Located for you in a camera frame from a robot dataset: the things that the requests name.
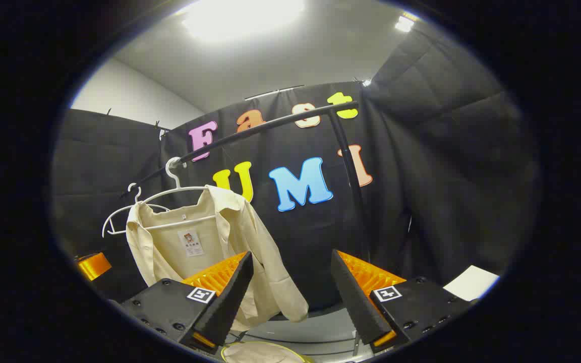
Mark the cream laundry hamper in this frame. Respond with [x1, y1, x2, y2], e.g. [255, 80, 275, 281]
[220, 340, 316, 363]

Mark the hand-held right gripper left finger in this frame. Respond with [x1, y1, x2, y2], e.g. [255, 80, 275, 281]
[119, 251, 254, 353]

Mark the large ceiling light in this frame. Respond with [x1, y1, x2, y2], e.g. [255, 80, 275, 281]
[180, 0, 306, 43]

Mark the white ribbed box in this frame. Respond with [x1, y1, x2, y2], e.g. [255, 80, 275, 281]
[443, 265, 500, 302]

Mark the white clothes hanger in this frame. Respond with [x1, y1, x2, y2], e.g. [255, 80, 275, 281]
[102, 157, 220, 237]
[106, 183, 170, 235]

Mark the black backdrop cloth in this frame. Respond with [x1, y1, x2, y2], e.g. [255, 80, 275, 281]
[51, 20, 541, 313]

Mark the black clothes rack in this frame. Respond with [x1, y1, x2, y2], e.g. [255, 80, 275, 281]
[121, 101, 372, 265]

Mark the cream shirt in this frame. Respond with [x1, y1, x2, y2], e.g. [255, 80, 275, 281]
[126, 185, 309, 331]

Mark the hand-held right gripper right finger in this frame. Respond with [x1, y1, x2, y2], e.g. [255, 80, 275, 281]
[331, 249, 475, 353]

